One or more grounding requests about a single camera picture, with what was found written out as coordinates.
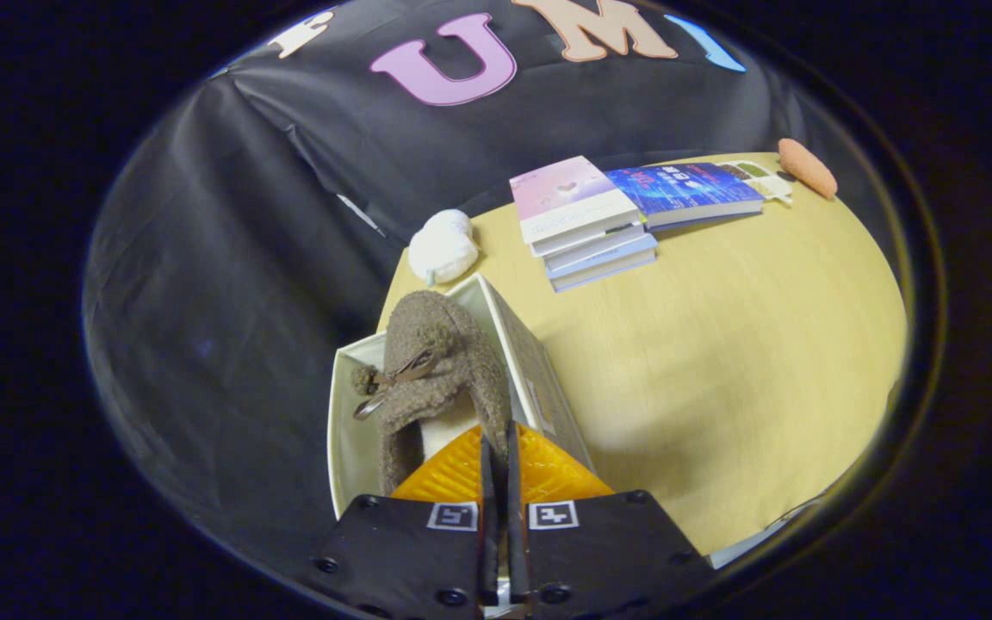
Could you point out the brown fuzzy slipper shoe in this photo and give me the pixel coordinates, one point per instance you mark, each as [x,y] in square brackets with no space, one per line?
[436,344]

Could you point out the beige fabric storage box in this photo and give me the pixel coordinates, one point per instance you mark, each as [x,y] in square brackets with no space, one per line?
[539,379]

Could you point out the grey-blue cover book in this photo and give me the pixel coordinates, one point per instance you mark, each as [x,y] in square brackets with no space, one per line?
[599,248]
[608,269]

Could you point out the orange oval sponge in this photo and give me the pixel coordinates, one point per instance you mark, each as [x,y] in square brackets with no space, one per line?
[806,168]

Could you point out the white divided grain tray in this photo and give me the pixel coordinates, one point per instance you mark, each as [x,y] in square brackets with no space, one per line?
[759,179]

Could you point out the pink cover book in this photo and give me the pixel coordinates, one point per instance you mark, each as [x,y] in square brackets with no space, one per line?
[565,194]

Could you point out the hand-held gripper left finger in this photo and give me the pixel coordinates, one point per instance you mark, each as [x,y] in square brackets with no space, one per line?
[410,555]

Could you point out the shiny grey strip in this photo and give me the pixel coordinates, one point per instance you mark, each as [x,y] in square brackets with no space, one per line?
[754,538]

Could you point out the blue cover book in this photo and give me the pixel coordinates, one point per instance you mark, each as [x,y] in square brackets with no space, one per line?
[685,185]

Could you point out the black backdrop cloth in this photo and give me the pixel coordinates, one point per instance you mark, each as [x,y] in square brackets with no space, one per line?
[289,215]

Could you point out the white plush toy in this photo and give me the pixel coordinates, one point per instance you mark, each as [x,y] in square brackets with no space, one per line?
[440,250]

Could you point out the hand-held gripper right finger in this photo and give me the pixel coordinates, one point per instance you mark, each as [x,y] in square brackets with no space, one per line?
[608,551]

